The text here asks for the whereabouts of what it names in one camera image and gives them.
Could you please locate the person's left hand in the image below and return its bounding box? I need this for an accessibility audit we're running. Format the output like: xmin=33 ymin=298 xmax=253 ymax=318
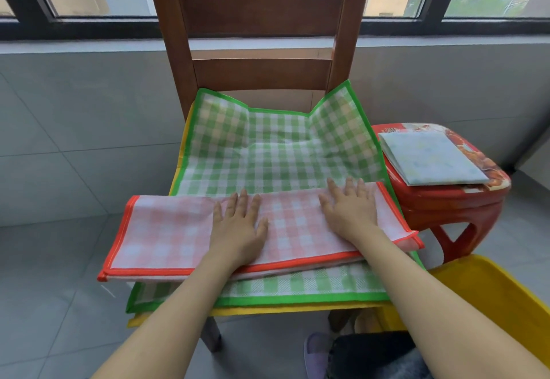
xmin=208 ymin=189 xmax=269 ymax=267

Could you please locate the person's right hand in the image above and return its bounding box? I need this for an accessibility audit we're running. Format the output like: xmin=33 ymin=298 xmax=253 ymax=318
xmin=318 ymin=177 xmax=379 ymax=244

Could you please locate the red checked cloth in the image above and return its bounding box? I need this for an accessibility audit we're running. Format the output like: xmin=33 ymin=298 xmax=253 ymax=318
xmin=97 ymin=182 xmax=425 ymax=283

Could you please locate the person's left forearm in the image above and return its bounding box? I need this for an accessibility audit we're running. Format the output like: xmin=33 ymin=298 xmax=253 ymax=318
xmin=91 ymin=249 xmax=252 ymax=379

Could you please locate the person's right forearm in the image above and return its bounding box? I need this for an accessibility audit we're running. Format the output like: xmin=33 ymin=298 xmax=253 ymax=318
xmin=353 ymin=225 xmax=550 ymax=379

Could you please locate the green checked cloth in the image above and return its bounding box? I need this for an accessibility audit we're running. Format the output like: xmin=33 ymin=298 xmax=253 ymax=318
xmin=125 ymin=79 xmax=426 ymax=315

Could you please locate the folded pale blue cloth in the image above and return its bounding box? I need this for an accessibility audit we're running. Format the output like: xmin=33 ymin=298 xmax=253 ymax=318
xmin=378 ymin=130 xmax=491 ymax=187

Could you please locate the yellow edged cloth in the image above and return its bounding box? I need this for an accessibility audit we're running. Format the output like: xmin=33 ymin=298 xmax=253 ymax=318
xmin=127 ymin=103 xmax=389 ymax=329

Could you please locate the red plastic stool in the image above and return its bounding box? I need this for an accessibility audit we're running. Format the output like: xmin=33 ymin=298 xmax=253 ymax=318
xmin=371 ymin=123 xmax=512 ymax=263

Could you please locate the purple slipper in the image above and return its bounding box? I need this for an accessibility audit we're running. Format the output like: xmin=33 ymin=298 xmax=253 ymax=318
xmin=304 ymin=333 xmax=331 ymax=379

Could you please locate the person's dark trouser leg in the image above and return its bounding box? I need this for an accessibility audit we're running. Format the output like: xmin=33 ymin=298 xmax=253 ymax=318
xmin=325 ymin=331 xmax=435 ymax=379

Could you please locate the brown wooden chair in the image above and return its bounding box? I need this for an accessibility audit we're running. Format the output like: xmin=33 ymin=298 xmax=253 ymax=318
xmin=143 ymin=0 xmax=376 ymax=353

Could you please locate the black window frame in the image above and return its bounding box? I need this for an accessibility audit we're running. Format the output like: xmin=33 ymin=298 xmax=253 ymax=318
xmin=0 ymin=0 xmax=550 ymax=41

